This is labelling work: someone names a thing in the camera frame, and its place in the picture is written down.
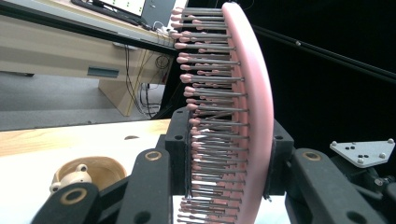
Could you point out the black metal pole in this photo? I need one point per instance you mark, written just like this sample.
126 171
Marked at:
327 54

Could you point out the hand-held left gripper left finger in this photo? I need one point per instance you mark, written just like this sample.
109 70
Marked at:
178 149

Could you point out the pink hairbrush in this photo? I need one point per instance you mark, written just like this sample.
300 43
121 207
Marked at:
258 93

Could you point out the beige wooden desk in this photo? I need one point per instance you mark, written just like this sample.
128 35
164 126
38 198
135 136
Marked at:
56 53

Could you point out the computer monitor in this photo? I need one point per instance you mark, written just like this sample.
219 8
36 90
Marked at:
137 7

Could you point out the yellow storage pouch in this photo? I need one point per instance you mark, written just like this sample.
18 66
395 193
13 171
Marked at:
106 169

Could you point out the cream bear figure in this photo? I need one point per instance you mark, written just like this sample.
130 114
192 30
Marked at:
73 179

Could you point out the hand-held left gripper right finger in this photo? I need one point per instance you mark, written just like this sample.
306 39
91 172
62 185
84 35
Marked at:
281 155

